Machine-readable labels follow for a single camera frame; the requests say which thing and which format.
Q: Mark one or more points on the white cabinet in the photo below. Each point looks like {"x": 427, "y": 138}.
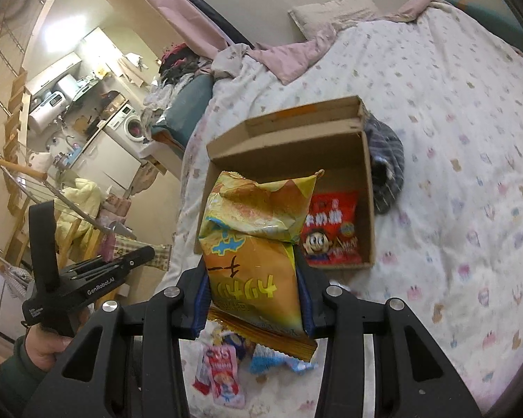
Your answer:
{"x": 113, "y": 161}

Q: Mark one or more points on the cardboard box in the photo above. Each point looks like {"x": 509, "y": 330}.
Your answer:
{"x": 287, "y": 152}

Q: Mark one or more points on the yellow snack bag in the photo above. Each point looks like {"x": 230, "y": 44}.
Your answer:
{"x": 252, "y": 278}

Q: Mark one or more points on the clothes drying rack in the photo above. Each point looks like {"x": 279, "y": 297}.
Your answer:
{"x": 69, "y": 197}

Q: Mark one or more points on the white kitchen appliance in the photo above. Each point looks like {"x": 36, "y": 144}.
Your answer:
{"x": 48, "y": 109}

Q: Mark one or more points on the large teal bolster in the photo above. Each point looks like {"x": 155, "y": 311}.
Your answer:
{"x": 483, "y": 13}

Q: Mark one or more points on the pink blanket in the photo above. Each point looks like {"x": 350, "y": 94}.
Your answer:
{"x": 283, "y": 59}

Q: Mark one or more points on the person's left hand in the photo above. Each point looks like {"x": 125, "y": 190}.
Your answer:
{"x": 45, "y": 350}

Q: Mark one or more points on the wooden staircase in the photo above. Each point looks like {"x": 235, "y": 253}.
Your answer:
{"x": 15, "y": 109}

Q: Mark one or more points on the blue white snack bag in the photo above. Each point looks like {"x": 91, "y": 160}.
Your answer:
{"x": 266, "y": 358}

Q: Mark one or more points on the light crumpled clothes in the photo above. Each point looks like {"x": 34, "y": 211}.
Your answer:
{"x": 159, "y": 104}

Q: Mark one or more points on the pile of dark clothes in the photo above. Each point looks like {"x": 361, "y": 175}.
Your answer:
{"x": 178, "y": 61}

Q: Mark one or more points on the pale yellow cloth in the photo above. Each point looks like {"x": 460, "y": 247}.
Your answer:
{"x": 85, "y": 200}

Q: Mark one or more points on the checkered cloth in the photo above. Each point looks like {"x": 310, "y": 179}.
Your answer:
{"x": 157, "y": 261}

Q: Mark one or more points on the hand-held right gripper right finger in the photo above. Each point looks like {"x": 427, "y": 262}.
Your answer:
{"x": 308, "y": 313}

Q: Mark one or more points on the beige pillow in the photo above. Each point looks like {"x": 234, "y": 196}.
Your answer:
{"x": 331, "y": 13}

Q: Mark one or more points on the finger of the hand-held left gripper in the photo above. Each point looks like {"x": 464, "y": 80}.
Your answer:
{"x": 130, "y": 257}

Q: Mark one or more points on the pink curtain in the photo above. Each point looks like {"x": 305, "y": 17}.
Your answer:
{"x": 178, "y": 4}

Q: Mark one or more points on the orange yellow snack packet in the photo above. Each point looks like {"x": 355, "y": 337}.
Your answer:
{"x": 283, "y": 345}

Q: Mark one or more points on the pink snack packet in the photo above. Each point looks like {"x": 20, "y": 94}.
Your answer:
{"x": 222, "y": 372}

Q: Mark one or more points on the red cartoon snack packet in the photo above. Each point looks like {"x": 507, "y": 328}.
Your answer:
{"x": 331, "y": 222}

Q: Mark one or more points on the white washing machine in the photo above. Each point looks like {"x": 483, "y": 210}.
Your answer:
{"x": 130, "y": 128}

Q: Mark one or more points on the white printed bed cover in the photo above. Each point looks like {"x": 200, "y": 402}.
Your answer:
{"x": 453, "y": 139}

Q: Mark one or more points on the dark striped cloth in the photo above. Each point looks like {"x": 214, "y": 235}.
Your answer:
{"x": 385, "y": 183}

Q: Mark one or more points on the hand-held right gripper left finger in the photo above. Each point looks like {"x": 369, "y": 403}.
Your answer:
{"x": 200, "y": 309}

